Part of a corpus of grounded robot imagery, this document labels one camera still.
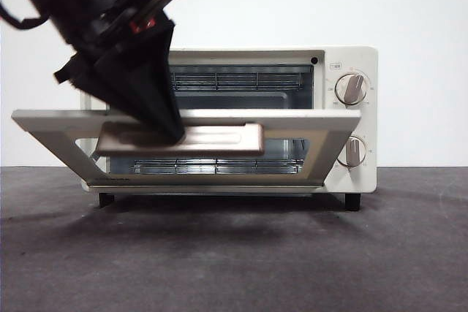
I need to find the cream Toshiba toaster oven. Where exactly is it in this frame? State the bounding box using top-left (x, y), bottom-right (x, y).
top-left (10, 45), bottom-right (378, 211)

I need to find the cream oven knob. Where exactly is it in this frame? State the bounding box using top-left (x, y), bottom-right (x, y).
top-left (336, 135), bottom-right (368, 167)
top-left (335, 73), bottom-right (369, 105)

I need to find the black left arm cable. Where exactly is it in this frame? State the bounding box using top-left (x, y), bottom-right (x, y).
top-left (0, 0), bottom-right (50, 31)

